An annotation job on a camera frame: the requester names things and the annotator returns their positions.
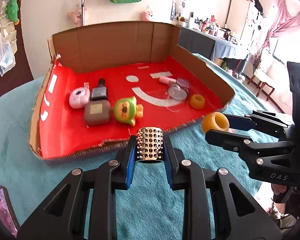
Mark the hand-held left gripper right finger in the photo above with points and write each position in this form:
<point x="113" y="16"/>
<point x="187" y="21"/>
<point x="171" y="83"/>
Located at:
<point x="168" y="165"/>

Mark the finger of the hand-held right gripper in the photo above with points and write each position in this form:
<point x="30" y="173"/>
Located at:
<point x="240" y="123"/>
<point x="225" y="137"/>

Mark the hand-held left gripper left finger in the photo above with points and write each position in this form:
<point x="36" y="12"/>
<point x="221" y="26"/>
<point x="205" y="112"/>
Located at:
<point x="131" y="160"/>

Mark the gold studded cylinder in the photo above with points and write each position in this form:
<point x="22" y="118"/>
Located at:
<point x="150" y="142"/>

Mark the green bear toy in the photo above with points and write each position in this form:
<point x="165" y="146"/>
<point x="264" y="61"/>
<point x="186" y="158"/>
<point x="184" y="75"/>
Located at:
<point x="126" y="111"/>

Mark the brown square case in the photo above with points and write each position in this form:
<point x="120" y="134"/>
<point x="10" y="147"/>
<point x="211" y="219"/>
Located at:
<point x="97" y="112"/>

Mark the clear glass cup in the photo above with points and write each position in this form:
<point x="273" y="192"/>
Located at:
<point x="176" y="97"/>

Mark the cardboard box with red lining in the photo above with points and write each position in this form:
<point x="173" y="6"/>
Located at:
<point x="72" y="135"/>

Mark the black nail polish bottle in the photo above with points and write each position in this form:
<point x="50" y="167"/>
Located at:
<point x="99" y="92"/>

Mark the purple pink-capped nail polish bottle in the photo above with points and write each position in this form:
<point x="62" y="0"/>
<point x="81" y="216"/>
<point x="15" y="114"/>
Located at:
<point x="165" y="80"/>

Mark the person's right hand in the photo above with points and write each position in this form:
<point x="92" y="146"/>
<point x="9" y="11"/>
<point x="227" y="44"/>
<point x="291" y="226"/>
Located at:
<point x="280" y="195"/>

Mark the wooden chair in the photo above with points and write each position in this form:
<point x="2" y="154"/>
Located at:
<point x="261" y="85"/>

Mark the side table with dark cloth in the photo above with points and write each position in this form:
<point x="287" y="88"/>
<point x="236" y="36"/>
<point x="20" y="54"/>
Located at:
<point x="202" y="43"/>

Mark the white cabinet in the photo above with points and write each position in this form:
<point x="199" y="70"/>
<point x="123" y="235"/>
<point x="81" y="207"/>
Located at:
<point x="245" y="22"/>

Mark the row of cosmetic bottles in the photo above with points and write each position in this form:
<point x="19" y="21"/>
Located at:
<point x="210" y="25"/>

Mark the pink curtain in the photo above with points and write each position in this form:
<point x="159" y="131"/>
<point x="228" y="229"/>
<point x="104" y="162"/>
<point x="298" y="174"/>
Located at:
<point x="282" y="25"/>

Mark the black smartphone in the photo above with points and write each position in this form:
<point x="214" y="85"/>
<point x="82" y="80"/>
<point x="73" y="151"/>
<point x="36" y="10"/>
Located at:
<point x="3" y="210"/>

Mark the pink plush toy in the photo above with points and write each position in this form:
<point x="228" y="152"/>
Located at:
<point x="76" y="15"/>
<point x="147" y="15"/>

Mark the dark brown door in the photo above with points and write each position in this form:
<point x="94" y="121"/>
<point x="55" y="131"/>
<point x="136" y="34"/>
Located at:
<point x="21" y="62"/>

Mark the grey stick with orange cap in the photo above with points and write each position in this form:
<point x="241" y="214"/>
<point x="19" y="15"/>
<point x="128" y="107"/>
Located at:
<point x="83" y="7"/>

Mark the clear plastic bag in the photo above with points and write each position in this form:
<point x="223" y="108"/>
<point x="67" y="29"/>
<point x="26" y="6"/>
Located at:
<point x="5" y="57"/>

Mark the beige hanging organiser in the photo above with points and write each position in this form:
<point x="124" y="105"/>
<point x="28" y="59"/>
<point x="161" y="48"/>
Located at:
<point x="11" y="33"/>

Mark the green plush frog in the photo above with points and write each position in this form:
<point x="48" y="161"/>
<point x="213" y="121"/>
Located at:
<point x="12" y="10"/>

